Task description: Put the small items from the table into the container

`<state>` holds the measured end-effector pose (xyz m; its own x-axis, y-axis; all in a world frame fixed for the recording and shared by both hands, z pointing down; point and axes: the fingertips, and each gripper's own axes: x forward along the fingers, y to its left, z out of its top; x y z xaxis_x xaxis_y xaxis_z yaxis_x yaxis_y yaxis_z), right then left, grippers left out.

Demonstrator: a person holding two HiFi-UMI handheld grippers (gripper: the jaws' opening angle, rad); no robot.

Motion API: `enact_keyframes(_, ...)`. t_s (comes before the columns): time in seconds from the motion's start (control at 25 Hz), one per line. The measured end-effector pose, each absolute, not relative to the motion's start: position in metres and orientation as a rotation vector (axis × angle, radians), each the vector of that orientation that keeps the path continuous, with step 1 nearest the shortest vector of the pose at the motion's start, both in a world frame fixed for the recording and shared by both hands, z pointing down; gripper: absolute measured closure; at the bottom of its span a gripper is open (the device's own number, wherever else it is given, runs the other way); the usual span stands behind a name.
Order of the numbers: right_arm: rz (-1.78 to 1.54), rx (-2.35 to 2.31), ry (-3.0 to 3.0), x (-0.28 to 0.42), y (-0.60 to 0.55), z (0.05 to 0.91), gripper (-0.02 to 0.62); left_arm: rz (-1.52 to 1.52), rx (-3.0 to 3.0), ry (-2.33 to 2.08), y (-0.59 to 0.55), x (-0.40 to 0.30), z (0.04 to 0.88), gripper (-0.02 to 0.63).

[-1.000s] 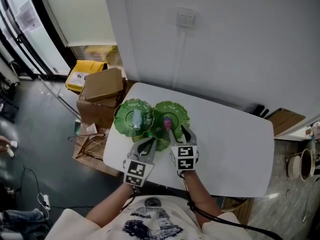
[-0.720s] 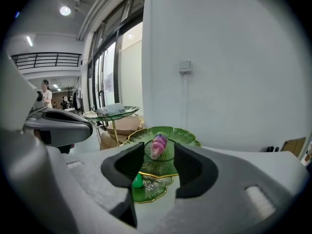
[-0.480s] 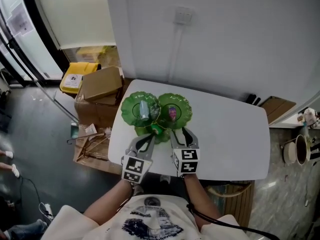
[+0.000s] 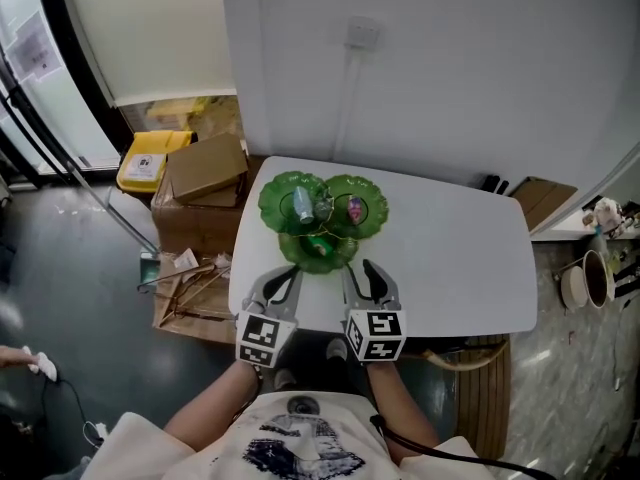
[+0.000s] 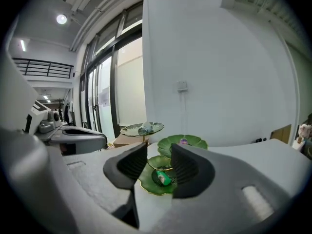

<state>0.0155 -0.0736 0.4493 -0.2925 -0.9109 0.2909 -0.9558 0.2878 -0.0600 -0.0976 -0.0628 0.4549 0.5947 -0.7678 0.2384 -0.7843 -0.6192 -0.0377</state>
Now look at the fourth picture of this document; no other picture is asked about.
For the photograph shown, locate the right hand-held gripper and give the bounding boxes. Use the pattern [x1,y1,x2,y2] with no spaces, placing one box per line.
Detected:
[341,258,407,364]

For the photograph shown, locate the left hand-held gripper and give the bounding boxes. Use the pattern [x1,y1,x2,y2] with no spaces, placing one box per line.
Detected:
[234,265,304,369]

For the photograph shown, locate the green three-tier glass dish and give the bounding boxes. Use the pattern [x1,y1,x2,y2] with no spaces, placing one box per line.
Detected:
[257,170,390,275]

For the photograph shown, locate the light blue small packet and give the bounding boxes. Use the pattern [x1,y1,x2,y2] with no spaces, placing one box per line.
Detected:
[292,185,315,224]

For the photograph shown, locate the person's right forearm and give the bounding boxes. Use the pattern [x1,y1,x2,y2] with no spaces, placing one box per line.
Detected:
[364,360,441,462]

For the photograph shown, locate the person's left forearm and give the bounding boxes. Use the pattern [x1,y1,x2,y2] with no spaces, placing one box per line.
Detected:
[163,360,264,452]

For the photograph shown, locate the wooden clothes hangers bundle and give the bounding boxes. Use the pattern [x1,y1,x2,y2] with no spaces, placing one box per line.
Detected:
[137,260,231,324]

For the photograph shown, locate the white paper tag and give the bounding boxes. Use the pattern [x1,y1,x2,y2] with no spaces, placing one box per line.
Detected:
[173,247,200,270]

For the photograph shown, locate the large cardboard box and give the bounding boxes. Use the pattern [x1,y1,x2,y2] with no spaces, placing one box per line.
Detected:
[151,155,264,255]

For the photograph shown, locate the wooden chair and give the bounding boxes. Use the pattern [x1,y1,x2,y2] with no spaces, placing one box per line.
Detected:
[424,337,509,372]

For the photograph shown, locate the grey-green dustpan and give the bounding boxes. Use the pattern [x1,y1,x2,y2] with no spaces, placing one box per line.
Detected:
[138,251,162,284]

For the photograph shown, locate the flat cardboard box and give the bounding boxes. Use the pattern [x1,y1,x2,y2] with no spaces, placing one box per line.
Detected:
[166,132,250,207]

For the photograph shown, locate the person's white printed shirt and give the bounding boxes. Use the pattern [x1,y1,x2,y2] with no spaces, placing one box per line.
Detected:
[82,391,496,480]

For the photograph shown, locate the metal pole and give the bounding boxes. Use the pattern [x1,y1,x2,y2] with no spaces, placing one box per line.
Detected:
[64,162,159,254]

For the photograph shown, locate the yellow plastic bin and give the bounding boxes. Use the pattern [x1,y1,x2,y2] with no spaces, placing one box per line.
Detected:
[115,129,199,194]

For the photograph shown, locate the leaning cardboard sheet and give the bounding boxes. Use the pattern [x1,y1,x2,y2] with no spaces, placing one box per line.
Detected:
[508,175,579,232]

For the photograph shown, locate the small beige round basket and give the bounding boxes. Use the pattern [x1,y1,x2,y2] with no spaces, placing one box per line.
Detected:
[559,265,590,310]

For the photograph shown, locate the white power strip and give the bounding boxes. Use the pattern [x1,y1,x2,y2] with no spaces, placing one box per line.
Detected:
[82,420,109,444]

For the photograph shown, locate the beige round tub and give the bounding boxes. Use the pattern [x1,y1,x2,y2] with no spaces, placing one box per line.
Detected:
[582,249,616,309]

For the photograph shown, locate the plush toys on counter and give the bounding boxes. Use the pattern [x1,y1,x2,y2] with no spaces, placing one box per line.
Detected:
[582,196,640,239]

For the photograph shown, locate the paper notice on glass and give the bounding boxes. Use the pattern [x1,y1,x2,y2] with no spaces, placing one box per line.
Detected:
[4,10,64,84]

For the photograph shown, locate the black devices by wall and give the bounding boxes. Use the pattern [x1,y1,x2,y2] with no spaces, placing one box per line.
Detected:
[480,173,510,195]

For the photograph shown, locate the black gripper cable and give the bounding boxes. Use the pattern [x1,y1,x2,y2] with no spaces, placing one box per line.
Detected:
[369,414,551,480]

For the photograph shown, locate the white wall cable conduit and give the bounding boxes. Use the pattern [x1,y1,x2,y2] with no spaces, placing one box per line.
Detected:
[333,47,364,162]

